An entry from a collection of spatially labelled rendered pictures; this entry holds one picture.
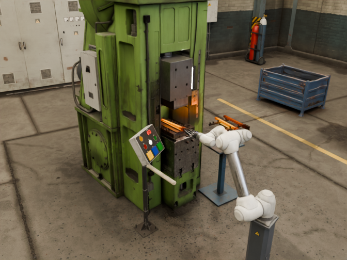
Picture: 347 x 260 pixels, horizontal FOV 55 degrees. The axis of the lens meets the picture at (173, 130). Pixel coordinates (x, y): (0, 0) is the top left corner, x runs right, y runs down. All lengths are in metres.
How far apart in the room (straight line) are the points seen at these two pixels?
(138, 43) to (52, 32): 5.23
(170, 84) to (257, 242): 1.68
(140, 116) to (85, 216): 1.40
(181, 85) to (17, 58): 5.40
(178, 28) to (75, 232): 2.42
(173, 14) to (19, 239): 2.80
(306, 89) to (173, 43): 3.94
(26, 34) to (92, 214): 5.10
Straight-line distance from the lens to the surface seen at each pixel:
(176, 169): 3.76
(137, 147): 3.09
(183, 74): 3.45
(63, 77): 8.57
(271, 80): 7.38
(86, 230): 3.94
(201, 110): 4.01
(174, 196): 3.96
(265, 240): 3.19
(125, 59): 3.57
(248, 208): 2.86
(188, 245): 3.68
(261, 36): 10.71
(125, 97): 3.71
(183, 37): 3.57
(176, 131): 3.65
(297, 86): 7.03
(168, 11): 3.40
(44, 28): 8.28
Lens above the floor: 2.56
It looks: 25 degrees down
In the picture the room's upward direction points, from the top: 1 degrees clockwise
